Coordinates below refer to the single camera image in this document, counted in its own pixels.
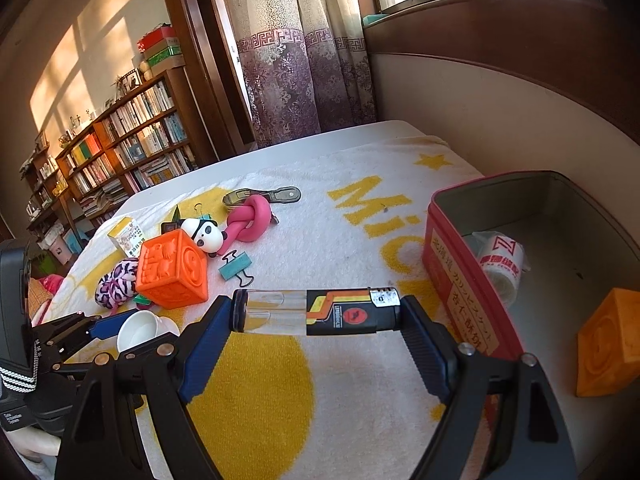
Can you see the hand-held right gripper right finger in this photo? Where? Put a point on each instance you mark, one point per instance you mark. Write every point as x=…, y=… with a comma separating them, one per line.
x=425, y=347

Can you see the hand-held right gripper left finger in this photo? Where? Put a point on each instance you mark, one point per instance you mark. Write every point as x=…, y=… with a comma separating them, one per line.
x=210, y=347

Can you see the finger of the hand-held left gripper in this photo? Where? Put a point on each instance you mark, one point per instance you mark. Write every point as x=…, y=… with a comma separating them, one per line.
x=107, y=325

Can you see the white ceramic cup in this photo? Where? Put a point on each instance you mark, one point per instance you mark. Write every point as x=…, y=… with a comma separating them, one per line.
x=142, y=330

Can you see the clear tube with black label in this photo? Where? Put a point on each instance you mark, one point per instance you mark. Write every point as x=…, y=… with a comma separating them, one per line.
x=350, y=312

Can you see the red packet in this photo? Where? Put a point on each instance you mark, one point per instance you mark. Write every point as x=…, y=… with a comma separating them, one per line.
x=450, y=265

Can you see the person's left forearm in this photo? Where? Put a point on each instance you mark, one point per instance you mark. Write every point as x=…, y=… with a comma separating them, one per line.
x=32, y=447

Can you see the red pink cloth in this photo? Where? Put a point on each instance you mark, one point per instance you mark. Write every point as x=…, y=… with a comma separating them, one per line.
x=45, y=290

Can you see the teal binder clip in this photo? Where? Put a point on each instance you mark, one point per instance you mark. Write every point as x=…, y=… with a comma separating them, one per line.
x=144, y=302
x=235, y=266

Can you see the pink zebra print scrunchie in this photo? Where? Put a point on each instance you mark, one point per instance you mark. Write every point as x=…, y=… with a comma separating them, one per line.
x=115, y=282

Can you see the pink storage box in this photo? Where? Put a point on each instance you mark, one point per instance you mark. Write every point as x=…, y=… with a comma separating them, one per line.
x=60, y=251

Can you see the orange embossed rubber cube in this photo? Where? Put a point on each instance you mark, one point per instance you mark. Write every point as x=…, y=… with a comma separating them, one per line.
x=170, y=270

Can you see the yellow white medicine box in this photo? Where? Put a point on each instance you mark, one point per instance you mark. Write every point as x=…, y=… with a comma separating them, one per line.
x=127, y=237

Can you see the panda figurine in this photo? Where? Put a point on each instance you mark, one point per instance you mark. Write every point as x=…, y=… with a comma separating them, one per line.
x=207, y=237

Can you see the white tape roll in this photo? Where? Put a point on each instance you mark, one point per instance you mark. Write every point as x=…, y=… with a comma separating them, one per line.
x=500, y=265

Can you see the dark wooden display shelf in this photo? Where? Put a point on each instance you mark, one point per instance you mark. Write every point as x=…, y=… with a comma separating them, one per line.
x=45, y=185

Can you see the white yellow printed towel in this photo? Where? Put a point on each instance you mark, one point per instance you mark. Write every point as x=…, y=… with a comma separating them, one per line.
x=325, y=260

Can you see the pink knotted foam rod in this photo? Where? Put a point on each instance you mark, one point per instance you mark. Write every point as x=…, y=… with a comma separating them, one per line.
x=250, y=220

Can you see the silver metal clamp clip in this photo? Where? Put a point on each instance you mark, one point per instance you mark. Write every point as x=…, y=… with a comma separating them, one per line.
x=280, y=194

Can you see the yellow-orange embossed cube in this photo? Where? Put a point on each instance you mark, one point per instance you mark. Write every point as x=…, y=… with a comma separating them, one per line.
x=610, y=345

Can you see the rows of books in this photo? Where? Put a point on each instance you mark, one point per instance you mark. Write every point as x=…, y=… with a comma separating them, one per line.
x=145, y=132

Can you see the wooden bookshelf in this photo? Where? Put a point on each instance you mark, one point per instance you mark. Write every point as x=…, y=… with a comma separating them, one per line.
x=100, y=125

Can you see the cardboard box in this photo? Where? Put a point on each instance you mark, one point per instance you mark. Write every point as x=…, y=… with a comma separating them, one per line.
x=167, y=66

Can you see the green gift box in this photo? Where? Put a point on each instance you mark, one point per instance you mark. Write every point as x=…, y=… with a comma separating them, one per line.
x=165, y=54

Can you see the red gift box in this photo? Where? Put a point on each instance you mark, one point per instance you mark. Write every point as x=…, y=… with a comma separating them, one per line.
x=157, y=39

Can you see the purple patterned curtain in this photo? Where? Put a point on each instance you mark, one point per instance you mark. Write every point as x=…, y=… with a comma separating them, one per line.
x=300, y=60

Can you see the teal item on windowsill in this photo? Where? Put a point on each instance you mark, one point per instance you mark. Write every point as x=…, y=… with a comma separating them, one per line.
x=374, y=19

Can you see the photo frame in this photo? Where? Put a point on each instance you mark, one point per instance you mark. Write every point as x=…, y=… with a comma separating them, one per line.
x=131, y=81

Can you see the dark wooden door frame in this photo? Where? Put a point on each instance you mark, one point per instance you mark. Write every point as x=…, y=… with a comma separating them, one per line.
x=175, y=35

